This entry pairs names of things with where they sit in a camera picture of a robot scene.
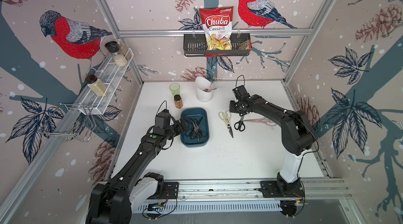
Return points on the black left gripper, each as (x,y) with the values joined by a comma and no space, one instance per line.
(180,129)

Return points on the black wall basket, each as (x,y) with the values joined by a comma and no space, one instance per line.
(200,46)

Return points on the pale spice jar lying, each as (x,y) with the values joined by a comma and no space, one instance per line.
(96,85)

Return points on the green glass cup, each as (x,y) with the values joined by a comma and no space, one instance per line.
(175,89)

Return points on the metal wire rack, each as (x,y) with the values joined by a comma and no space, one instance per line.
(69,122)

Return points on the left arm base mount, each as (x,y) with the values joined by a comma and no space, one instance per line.
(165,190)

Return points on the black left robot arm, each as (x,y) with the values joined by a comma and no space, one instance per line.
(115,201)

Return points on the black scissors with steel blades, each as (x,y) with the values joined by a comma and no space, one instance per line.
(240,126)

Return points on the glass jar behind on shelf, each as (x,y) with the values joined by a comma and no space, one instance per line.
(123,48)

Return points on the white wire wall shelf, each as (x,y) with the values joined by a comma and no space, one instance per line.
(110,74)

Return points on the cream handled scissors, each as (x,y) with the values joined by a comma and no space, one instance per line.
(225,116)

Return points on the teal storage box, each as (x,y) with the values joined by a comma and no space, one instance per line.
(195,113)

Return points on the orange spice jar black lid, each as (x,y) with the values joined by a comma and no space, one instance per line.
(178,101)

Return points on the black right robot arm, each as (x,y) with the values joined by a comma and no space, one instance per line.
(296,131)

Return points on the white utensil holder cup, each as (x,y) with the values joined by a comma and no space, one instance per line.
(203,92)

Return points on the red Chuba chips bag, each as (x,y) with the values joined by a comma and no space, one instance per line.
(217,25)

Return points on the fork in holder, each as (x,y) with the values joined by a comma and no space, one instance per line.
(210,88)

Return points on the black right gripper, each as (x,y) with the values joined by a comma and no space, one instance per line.
(231,109)

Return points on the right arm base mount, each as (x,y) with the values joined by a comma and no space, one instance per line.
(278,188)

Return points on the pink handled scissors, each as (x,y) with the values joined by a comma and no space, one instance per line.
(263,121)

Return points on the small black scissors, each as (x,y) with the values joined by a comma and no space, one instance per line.
(196,132)

